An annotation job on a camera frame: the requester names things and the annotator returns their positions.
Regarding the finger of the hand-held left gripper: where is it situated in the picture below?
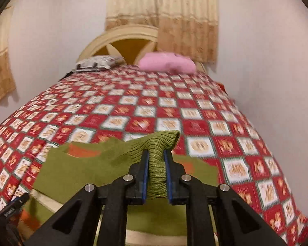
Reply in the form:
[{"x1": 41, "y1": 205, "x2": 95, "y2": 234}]
[{"x1": 0, "y1": 193, "x2": 30, "y2": 218}]

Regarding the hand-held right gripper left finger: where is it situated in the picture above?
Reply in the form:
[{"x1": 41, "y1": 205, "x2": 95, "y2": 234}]
[{"x1": 32, "y1": 149, "x2": 151, "y2": 246}]

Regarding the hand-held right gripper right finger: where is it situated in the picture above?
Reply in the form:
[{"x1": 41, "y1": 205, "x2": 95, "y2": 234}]
[{"x1": 164, "y1": 149, "x2": 289, "y2": 246}]

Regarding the green knit sweater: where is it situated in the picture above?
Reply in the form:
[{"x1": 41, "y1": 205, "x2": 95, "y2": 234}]
[{"x1": 18, "y1": 131, "x2": 219, "y2": 246}]

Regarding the red checked printed blanket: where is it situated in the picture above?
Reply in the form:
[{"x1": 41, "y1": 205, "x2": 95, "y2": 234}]
[{"x1": 0, "y1": 64, "x2": 308, "y2": 246}]

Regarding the pink pillow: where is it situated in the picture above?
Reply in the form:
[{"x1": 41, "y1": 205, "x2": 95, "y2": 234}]
[{"x1": 139, "y1": 52, "x2": 197, "y2": 74}]

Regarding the grey patterned pillow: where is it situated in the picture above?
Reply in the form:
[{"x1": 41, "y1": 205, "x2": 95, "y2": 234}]
[{"x1": 75, "y1": 55, "x2": 125, "y2": 70}]

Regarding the cream arched headboard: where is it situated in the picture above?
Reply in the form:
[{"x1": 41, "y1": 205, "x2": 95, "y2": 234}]
[{"x1": 78, "y1": 25, "x2": 206, "y2": 73}]

